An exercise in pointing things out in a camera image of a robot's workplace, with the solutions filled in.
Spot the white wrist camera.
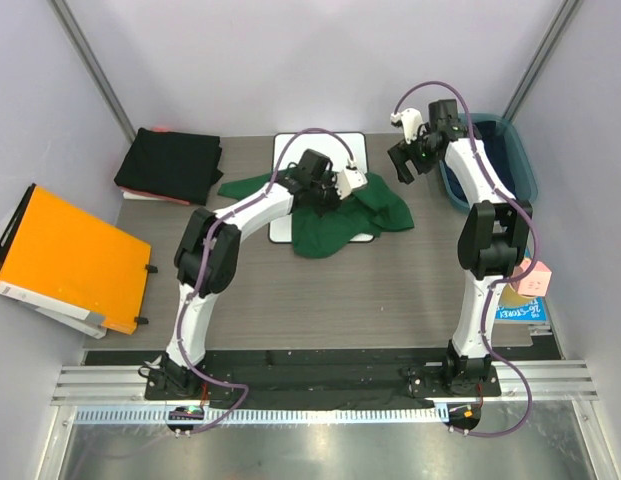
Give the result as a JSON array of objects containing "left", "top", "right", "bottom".
[
  {"left": 335, "top": 168, "right": 367, "bottom": 200},
  {"left": 390, "top": 108, "right": 423, "bottom": 144}
]

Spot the green t shirt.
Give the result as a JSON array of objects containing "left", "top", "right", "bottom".
[{"left": 217, "top": 171, "right": 416, "bottom": 260}]

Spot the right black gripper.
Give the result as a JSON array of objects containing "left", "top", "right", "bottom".
[{"left": 388, "top": 123, "right": 440, "bottom": 185}]

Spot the white folding board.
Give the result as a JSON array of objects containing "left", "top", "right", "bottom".
[{"left": 268, "top": 132, "right": 369, "bottom": 244}]

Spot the navy blue t shirt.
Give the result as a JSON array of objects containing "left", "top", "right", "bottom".
[{"left": 443, "top": 114, "right": 520, "bottom": 211}]

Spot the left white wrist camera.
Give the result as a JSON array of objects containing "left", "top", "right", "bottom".
[{"left": 335, "top": 168, "right": 367, "bottom": 200}]

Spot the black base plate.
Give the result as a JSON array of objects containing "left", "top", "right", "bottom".
[{"left": 83, "top": 346, "right": 561, "bottom": 412}]

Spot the orange binder folder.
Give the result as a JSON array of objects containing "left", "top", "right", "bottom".
[{"left": 0, "top": 184, "right": 157, "bottom": 338}]

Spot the black folded t shirt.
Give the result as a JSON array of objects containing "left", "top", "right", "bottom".
[{"left": 114, "top": 128, "right": 223, "bottom": 205}]

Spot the pink cube toy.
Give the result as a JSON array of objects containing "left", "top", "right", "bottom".
[{"left": 512, "top": 261, "right": 552, "bottom": 297}]

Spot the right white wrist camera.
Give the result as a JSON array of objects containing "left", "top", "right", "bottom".
[{"left": 390, "top": 108, "right": 423, "bottom": 144}]

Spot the teal plastic basket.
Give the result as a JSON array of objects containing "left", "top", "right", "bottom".
[{"left": 439, "top": 113, "right": 538, "bottom": 213}]

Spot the aluminium frame rail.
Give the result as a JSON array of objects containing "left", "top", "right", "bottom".
[{"left": 52, "top": 360, "right": 599, "bottom": 405}]

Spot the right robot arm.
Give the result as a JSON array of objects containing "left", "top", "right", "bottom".
[{"left": 388, "top": 99, "right": 532, "bottom": 398}]

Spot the white folded t shirt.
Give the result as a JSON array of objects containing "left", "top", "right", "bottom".
[{"left": 121, "top": 189, "right": 189, "bottom": 205}]

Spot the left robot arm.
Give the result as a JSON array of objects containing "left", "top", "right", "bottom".
[{"left": 147, "top": 149, "right": 341, "bottom": 399}]

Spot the blue children's book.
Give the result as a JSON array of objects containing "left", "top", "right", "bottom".
[{"left": 495, "top": 297, "right": 548, "bottom": 324}]

